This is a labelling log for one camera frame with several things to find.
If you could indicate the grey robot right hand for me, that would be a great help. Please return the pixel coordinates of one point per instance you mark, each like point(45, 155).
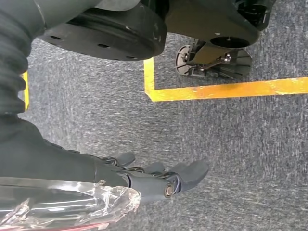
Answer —
point(47, 162)

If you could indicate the yellow floor tape square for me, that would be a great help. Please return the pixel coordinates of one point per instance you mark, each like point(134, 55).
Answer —
point(26, 92)
point(217, 91)

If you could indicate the black robot wheeled base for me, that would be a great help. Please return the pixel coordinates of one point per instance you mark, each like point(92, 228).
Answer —
point(108, 35)

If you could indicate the black caster wheel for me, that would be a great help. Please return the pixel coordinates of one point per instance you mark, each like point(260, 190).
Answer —
point(181, 59)

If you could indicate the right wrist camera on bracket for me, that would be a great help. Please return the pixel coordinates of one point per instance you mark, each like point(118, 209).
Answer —
point(47, 204)

